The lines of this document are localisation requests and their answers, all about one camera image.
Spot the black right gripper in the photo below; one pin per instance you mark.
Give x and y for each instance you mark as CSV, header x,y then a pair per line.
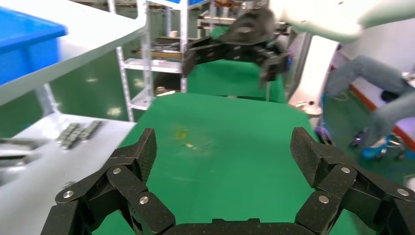
x,y
249,27

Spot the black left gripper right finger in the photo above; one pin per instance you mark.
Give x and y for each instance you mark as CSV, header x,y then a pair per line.
x,y
343,188

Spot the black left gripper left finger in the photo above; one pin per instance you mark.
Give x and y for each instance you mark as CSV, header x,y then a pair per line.
x,y
129,191

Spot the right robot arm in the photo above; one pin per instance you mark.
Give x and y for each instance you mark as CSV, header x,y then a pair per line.
x,y
324,19

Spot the green covered table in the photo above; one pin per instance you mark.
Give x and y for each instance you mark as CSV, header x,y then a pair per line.
x,y
227,81

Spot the blue shoe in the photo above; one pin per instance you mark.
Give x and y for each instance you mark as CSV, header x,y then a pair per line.
x,y
376,150

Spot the right grey connector strips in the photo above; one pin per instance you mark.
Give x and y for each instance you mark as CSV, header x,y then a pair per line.
x,y
91,129

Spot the small white scrap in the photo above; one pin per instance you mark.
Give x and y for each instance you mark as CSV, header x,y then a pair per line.
x,y
189,146

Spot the white robot torso column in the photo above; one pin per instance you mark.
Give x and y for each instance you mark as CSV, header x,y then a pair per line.
x,y
314,74

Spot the white metal storage rack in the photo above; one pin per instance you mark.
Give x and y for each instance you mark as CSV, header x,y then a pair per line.
x,y
155,65

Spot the green cloth mat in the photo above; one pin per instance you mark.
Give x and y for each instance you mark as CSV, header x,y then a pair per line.
x,y
227,146

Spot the white low table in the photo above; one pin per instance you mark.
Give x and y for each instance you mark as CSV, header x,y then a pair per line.
x,y
32,188

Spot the perforated steel shelf brace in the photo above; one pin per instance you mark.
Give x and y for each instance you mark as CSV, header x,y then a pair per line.
x,y
124,84

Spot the person in blue jeans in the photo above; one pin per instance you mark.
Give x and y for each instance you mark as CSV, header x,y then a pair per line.
x,y
373,74

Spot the white metal shelf board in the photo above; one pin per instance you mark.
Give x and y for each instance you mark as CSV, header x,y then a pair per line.
x,y
90,32

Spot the blue plastic tray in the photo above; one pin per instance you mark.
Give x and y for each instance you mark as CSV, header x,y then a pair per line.
x,y
26,48

